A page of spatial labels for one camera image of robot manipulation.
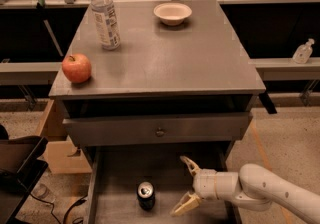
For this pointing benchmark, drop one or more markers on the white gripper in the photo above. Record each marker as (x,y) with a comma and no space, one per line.
(204,184)

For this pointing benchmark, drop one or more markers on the blue pepsi can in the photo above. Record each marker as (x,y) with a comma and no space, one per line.
(146,195)

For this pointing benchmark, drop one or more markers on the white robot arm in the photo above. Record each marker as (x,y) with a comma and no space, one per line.
(253,187)

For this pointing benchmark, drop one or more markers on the grey open middle drawer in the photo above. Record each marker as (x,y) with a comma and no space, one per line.
(118,170)

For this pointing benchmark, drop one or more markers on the grey drawer cabinet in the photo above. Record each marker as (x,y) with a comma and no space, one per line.
(198,67)

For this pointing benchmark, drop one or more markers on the grey top drawer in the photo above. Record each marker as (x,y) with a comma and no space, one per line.
(134,130)

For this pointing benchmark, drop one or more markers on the cardboard box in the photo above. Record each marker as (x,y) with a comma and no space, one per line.
(62,156)

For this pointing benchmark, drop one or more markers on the red apple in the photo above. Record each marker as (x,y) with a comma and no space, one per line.
(77,68)

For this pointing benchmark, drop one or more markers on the black bin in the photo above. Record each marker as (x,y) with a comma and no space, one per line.
(20,170)

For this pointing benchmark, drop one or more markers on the white paper bowl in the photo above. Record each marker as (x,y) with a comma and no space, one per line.
(172,14)

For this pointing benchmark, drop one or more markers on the clear hand sanitizer bottle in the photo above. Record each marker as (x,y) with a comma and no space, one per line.
(303,52)

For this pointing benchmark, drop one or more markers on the clear plastic water bottle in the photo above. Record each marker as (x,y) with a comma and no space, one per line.
(106,23)

